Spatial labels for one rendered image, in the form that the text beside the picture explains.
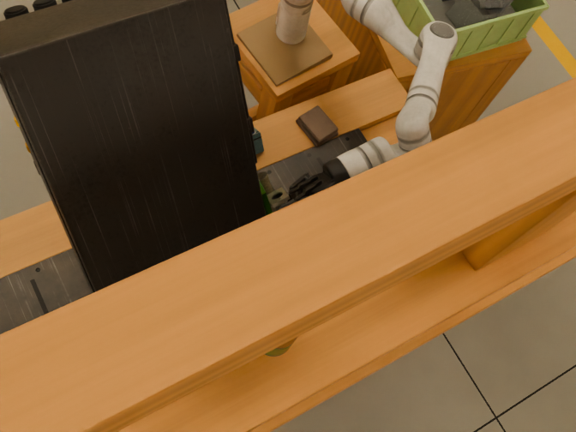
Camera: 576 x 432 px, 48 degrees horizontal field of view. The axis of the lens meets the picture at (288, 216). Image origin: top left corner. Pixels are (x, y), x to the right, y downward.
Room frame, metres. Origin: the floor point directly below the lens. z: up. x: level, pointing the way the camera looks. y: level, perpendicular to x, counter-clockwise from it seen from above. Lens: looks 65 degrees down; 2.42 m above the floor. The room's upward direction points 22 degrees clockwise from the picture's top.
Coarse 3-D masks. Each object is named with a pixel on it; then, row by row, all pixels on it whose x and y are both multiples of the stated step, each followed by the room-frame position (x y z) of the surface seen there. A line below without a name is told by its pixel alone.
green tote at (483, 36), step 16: (400, 0) 1.59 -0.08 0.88; (416, 0) 1.54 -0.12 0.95; (528, 0) 1.76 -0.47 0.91; (544, 0) 1.74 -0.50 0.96; (416, 16) 1.53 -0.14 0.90; (432, 16) 1.49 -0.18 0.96; (512, 16) 1.62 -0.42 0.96; (528, 16) 1.68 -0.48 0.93; (416, 32) 1.51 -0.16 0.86; (464, 32) 1.50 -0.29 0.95; (480, 32) 1.55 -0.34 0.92; (496, 32) 1.61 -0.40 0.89; (512, 32) 1.66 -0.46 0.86; (464, 48) 1.54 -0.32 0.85; (480, 48) 1.59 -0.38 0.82
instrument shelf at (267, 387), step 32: (512, 256) 0.50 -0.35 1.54; (544, 256) 0.52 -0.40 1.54; (416, 288) 0.39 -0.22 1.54; (448, 288) 0.41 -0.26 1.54; (480, 288) 0.43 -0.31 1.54; (352, 320) 0.30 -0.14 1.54; (384, 320) 0.32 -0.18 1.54; (416, 320) 0.34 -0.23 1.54; (288, 352) 0.23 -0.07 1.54; (320, 352) 0.24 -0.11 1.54; (352, 352) 0.26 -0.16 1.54; (384, 352) 0.28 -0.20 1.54; (224, 384) 0.15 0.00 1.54; (256, 384) 0.17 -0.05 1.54; (288, 384) 0.19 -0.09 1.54; (320, 384) 0.20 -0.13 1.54; (160, 416) 0.09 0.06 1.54; (192, 416) 0.10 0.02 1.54; (224, 416) 0.12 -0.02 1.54; (256, 416) 0.13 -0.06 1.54
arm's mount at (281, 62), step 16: (272, 16) 1.34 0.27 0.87; (240, 32) 1.25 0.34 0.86; (256, 32) 1.27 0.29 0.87; (272, 32) 1.29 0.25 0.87; (256, 48) 1.22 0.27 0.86; (272, 48) 1.24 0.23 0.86; (288, 48) 1.26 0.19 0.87; (304, 48) 1.28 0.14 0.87; (320, 48) 1.30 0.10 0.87; (272, 64) 1.18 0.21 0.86; (288, 64) 1.20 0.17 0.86; (304, 64) 1.22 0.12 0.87; (272, 80) 1.13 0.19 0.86; (288, 80) 1.16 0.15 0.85
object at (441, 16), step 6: (426, 0) 1.67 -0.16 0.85; (432, 0) 1.68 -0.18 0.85; (438, 0) 1.69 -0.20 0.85; (450, 0) 1.71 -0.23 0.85; (426, 6) 1.64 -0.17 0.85; (432, 6) 1.65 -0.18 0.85; (438, 6) 1.66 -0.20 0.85; (444, 6) 1.67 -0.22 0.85; (450, 6) 1.68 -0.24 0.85; (510, 6) 1.78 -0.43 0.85; (432, 12) 1.63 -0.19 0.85; (438, 12) 1.64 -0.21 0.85; (444, 12) 1.65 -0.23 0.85; (504, 12) 1.75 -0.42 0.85; (510, 12) 1.76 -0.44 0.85; (438, 18) 1.61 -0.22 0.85; (444, 18) 1.62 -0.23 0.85; (450, 24) 1.61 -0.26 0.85
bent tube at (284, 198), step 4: (280, 188) 0.63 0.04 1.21; (272, 192) 0.62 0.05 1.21; (276, 192) 0.62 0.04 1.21; (280, 192) 0.62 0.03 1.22; (284, 192) 0.61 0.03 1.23; (268, 196) 0.60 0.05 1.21; (272, 196) 0.60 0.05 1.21; (276, 196) 0.61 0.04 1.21; (280, 196) 0.60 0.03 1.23; (284, 196) 0.60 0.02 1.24; (288, 196) 0.60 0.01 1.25; (268, 200) 0.59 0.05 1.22; (272, 200) 0.59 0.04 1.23; (276, 200) 0.59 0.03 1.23; (280, 200) 0.59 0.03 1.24; (284, 200) 0.59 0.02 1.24; (272, 204) 0.57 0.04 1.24; (276, 204) 0.58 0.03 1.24; (280, 204) 0.59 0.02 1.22; (272, 208) 0.68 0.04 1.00; (276, 208) 0.58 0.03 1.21
